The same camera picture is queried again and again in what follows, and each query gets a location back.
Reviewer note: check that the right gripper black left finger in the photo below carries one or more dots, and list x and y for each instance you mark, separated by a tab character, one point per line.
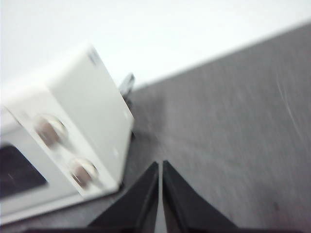
136	206

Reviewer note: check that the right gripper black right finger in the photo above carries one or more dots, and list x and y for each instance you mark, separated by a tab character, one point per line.
179	206

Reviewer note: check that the white oven knob beige grip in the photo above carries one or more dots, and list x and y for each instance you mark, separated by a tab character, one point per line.
83	172
49	129

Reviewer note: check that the white Toshiba toaster oven housing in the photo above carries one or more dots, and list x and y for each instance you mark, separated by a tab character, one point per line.
92	102

